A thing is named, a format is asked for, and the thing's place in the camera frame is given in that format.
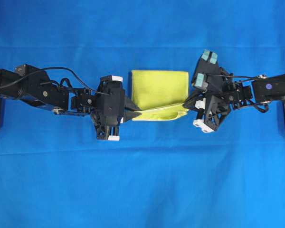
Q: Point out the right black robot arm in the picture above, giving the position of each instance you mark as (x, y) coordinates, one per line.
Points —
(217, 94)

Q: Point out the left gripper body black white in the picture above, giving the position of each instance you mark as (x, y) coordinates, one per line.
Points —
(104, 132)

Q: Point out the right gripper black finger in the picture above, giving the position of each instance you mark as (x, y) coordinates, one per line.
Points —
(191, 101)

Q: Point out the blue table cloth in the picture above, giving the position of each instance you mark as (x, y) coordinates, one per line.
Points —
(54, 173)

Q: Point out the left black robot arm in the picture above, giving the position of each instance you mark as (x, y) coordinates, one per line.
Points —
(34, 87)

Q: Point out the yellow-green microfiber towel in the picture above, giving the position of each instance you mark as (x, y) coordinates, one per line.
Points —
(160, 94)

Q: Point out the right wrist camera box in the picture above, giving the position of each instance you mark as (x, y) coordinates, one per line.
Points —
(206, 71)

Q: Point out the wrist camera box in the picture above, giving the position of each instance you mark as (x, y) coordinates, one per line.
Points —
(110, 102)
(206, 71)

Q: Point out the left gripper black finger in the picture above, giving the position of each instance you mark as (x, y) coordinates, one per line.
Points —
(130, 105)
(129, 115)

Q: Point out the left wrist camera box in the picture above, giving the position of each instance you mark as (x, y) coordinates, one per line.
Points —
(110, 102)

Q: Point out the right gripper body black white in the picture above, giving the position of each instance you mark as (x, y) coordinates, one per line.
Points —
(212, 111)

